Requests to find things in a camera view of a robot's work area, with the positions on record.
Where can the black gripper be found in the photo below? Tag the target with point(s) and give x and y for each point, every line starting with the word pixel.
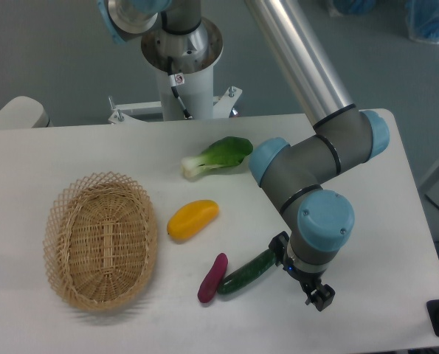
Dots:
pixel 307 274

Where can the green cucumber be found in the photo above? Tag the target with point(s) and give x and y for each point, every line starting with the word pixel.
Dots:
pixel 247 273

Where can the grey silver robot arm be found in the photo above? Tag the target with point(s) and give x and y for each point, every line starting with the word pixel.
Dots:
pixel 319 221

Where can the purple sweet potato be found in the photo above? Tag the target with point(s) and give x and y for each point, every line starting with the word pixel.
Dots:
pixel 212 280

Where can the yellow mango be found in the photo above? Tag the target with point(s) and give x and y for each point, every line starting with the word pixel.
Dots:
pixel 191 218

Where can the green bok choy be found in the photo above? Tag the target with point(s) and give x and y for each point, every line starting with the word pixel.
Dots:
pixel 227 152

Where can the woven wicker basket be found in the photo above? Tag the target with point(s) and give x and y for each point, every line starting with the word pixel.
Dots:
pixel 100 245

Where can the white chair back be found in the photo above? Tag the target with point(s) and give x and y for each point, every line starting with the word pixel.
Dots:
pixel 23 113

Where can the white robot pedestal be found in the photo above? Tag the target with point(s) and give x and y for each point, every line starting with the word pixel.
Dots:
pixel 184 74

